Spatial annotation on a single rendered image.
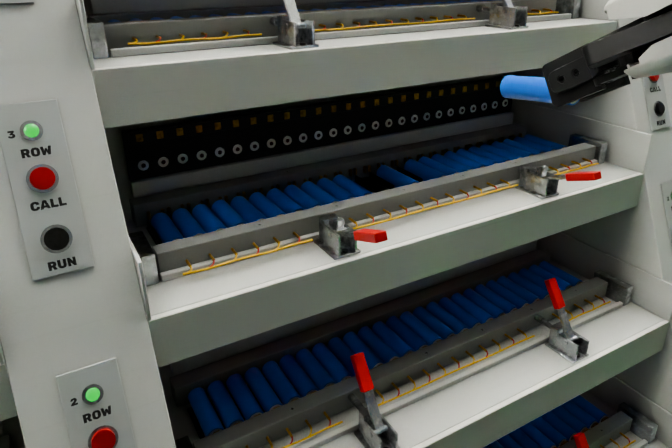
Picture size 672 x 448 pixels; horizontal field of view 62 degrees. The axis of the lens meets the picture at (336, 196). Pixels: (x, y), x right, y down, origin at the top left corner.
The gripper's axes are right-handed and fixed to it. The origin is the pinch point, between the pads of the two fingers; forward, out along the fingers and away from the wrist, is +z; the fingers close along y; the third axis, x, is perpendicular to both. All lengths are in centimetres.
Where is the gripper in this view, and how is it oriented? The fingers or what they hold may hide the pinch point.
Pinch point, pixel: (585, 74)
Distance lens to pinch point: 43.5
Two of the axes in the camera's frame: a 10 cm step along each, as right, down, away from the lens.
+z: -4.5, 1.8, 8.8
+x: 2.7, 9.6, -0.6
